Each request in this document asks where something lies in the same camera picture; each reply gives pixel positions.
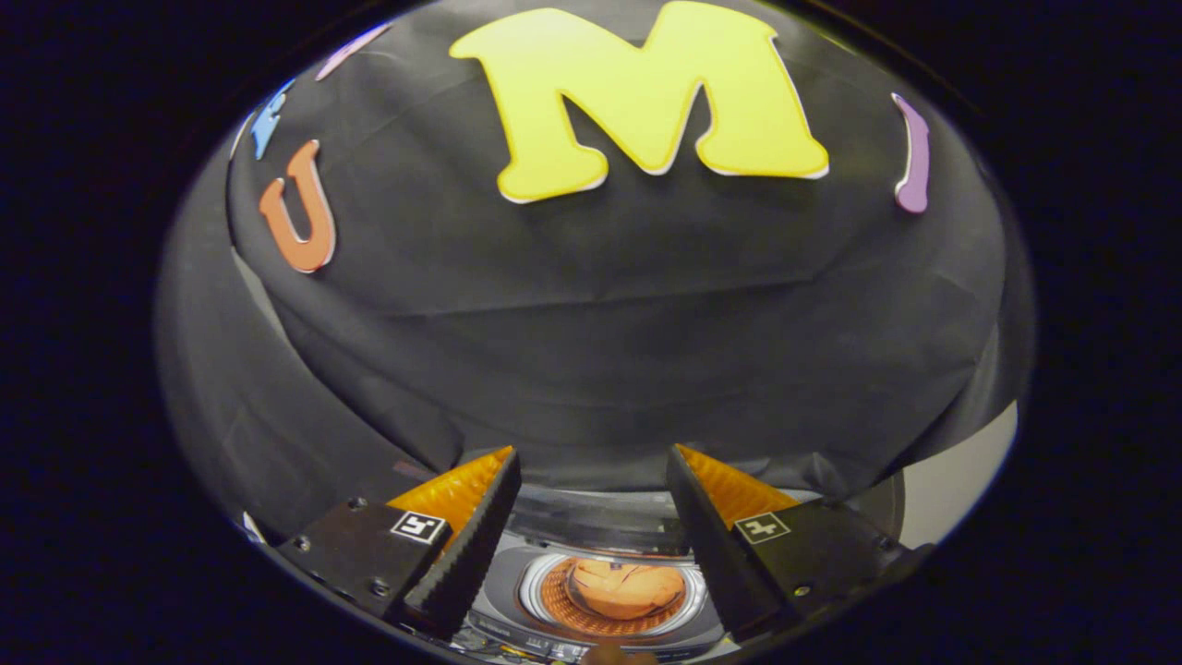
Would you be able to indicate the dark washing machine lid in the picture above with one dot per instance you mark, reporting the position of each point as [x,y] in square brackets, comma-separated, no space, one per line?
[591,517]

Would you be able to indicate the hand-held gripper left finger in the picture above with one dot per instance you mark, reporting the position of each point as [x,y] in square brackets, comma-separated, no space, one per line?
[471,545]

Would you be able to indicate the black backdrop cloth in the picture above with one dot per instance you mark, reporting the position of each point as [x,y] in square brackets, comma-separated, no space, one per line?
[600,305]

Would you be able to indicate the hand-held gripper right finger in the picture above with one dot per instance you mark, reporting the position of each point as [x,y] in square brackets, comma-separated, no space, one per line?
[711,545]

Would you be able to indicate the grey washing machine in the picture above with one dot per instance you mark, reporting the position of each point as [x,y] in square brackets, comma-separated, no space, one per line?
[512,591]

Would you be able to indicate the yellow shirt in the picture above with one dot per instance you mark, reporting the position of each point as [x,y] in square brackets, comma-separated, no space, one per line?
[628,589]

